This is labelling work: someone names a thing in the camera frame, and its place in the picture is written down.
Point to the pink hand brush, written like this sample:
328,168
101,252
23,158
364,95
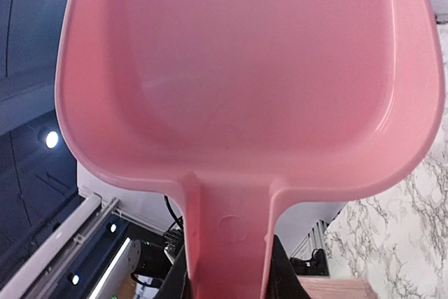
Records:
327,288

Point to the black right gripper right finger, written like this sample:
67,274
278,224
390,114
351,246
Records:
283,281

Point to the pink plastic dustpan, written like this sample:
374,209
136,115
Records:
239,109

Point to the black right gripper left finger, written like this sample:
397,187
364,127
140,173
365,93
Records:
177,283

